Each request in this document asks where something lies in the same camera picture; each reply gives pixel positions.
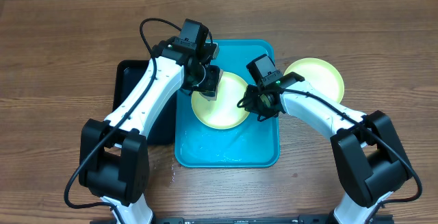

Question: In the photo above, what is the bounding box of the yellow plate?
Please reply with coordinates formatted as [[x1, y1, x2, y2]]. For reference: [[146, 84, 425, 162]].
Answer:
[[284, 58, 345, 103], [191, 72, 249, 129]]

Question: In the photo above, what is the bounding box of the green brown sponge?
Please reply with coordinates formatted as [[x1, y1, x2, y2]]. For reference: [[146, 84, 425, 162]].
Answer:
[[199, 92, 217, 101]]

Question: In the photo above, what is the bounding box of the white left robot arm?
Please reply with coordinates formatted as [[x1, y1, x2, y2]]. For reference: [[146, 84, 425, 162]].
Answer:
[[72, 37, 222, 223]]

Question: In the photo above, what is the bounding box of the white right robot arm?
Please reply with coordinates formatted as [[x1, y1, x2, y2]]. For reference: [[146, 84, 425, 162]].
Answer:
[[237, 72, 413, 223]]

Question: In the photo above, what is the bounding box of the teal plastic tray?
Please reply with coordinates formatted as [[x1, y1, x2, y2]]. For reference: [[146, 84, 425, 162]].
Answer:
[[175, 39, 280, 168]]

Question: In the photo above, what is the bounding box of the black plastic tray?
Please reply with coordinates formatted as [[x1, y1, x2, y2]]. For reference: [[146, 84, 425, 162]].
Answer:
[[112, 60, 177, 146]]

